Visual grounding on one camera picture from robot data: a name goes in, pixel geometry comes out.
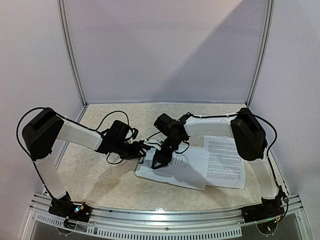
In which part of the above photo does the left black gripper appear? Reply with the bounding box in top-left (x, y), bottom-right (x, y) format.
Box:
top-left (113, 140), bottom-right (146, 161)

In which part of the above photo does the printed paper sheet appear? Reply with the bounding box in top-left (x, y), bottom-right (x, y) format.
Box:
top-left (136, 147), bottom-right (208, 192)
top-left (136, 148), bottom-right (177, 185)

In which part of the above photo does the green translucent plastic folder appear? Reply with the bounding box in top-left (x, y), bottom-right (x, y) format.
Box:
top-left (134, 160), bottom-right (144, 176)

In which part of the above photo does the remaining printed paper stack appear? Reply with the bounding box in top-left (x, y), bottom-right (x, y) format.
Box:
top-left (203, 136), bottom-right (246, 189)

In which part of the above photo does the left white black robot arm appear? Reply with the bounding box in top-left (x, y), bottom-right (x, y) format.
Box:
top-left (22, 107), bottom-right (150, 217)

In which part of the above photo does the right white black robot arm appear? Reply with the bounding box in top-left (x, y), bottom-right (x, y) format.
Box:
top-left (151, 107), bottom-right (289, 218)

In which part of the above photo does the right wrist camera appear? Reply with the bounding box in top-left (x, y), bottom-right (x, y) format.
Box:
top-left (139, 139), bottom-right (162, 151)

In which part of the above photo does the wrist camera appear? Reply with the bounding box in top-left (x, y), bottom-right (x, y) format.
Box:
top-left (106, 120), bottom-right (139, 142)
top-left (139, 139), bottom-right (162, 151)

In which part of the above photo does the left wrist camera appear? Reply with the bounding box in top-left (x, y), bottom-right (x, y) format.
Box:
top-left (106, 120), bottom-right (139, 142)

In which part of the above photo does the aluminium front rail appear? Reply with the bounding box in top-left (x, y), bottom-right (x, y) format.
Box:
top-left (22, 193), bottom-right (312, 240)

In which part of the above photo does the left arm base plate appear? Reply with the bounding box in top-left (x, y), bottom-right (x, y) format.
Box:
top-left (48, 199), bottom-right (93, 223)

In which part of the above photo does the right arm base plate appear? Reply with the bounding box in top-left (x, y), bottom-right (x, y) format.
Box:
top-left (241, 203), bottom-right (285, 223)

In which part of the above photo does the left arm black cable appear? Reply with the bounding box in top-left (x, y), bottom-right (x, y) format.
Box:
top-left (15, 106), bottom-right (55, 201)

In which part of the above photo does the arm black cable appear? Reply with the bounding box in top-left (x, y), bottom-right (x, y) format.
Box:
top-left (15, 106), bottom-right (55, 201)
top-left (259, 114), bottom-right (288, 221)

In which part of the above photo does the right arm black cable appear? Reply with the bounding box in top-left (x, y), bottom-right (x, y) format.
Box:
top-left (259, 114), bottom-right (288, 221)

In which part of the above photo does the left aluminium frame post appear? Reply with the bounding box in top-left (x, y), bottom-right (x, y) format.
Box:
top-left (57, 0), bottom-right (88, 108)

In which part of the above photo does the aluminium frame post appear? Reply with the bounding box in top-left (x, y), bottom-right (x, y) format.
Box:
top-left (245, 0), bottom-right (275, 108)
top-left (57, 0), bottom-right (88, 108)

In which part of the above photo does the right aluminium frame post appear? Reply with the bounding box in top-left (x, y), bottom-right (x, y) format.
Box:
top-left (245, 0), bottom-right (275, 108)

